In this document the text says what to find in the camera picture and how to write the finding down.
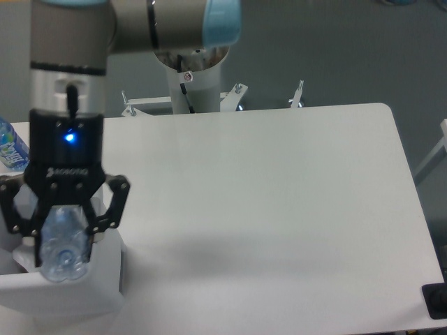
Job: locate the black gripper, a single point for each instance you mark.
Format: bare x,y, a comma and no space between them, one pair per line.
64,169

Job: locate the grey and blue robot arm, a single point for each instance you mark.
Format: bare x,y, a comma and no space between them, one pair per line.
70,44

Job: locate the clear plastic bottle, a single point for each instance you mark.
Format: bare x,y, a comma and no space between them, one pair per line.
64,245

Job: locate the white frame at right edge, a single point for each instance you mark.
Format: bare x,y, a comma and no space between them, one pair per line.
432,159

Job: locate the white plastic trash can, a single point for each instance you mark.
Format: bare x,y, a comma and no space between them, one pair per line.
98,291

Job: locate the black clamp at table corner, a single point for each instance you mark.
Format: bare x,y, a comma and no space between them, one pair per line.
435,300

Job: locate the blue labelled water bottle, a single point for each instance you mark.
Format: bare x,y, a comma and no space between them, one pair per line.
14,151

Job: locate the white paper wrapper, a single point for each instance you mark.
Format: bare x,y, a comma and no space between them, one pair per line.
24,254

